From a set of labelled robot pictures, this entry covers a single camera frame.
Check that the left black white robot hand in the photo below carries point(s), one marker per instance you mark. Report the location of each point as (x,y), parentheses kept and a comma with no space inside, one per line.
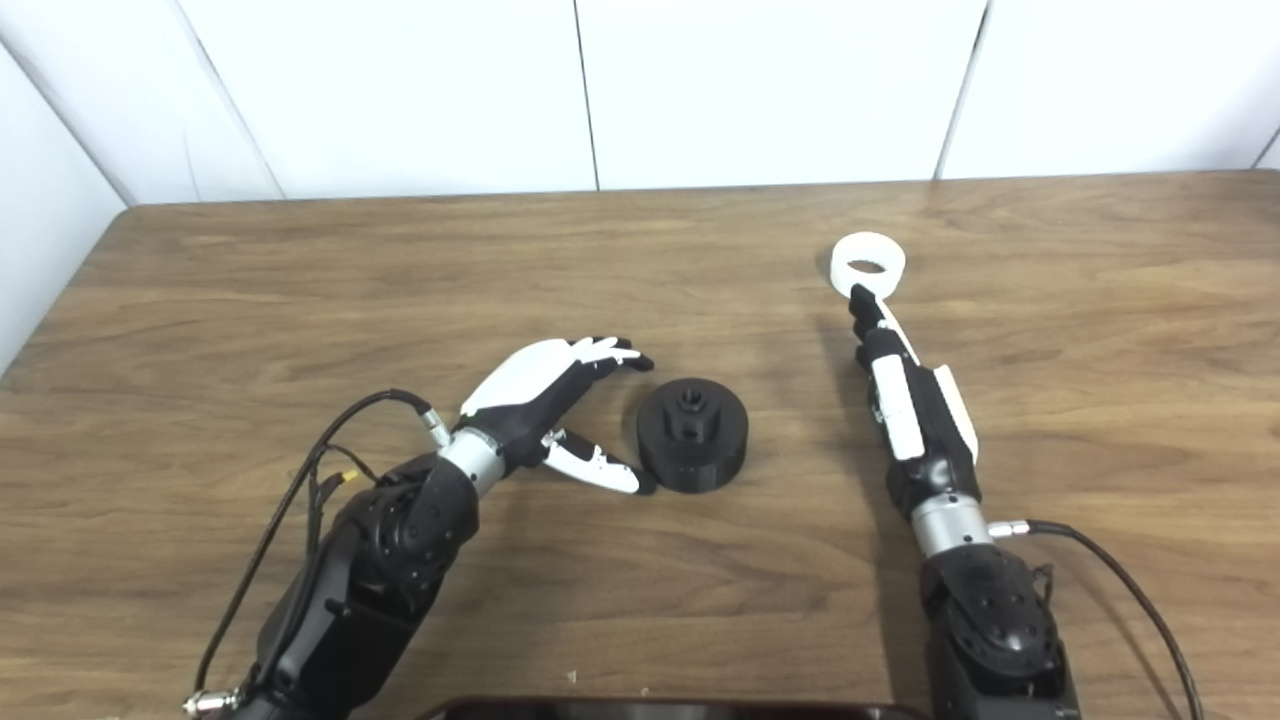
(525,385)

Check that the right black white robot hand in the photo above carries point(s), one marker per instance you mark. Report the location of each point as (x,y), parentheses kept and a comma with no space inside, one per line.
(935,465)

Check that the round black plastic part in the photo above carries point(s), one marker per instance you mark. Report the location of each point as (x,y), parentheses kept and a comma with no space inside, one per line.
(715,460)

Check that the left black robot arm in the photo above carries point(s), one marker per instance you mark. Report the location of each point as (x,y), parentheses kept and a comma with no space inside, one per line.
(380,560)

